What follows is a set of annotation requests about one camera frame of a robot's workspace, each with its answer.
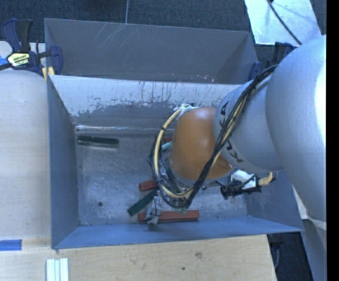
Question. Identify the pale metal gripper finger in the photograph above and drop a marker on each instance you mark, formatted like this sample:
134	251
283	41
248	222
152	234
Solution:
157	200
152	217

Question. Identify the dark green flat block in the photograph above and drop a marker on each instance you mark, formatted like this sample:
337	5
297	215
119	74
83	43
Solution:
97	141
141	203

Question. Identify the red-brown flat block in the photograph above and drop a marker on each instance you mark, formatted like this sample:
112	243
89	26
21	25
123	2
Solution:
147	185
172	216

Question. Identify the grey metal bin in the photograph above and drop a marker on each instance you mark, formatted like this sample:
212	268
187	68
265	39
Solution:
116	171

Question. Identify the pale wood board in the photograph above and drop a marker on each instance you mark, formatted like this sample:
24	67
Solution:
21	145

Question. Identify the black cylinder on white bracket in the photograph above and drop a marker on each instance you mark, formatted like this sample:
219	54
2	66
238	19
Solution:
236	189

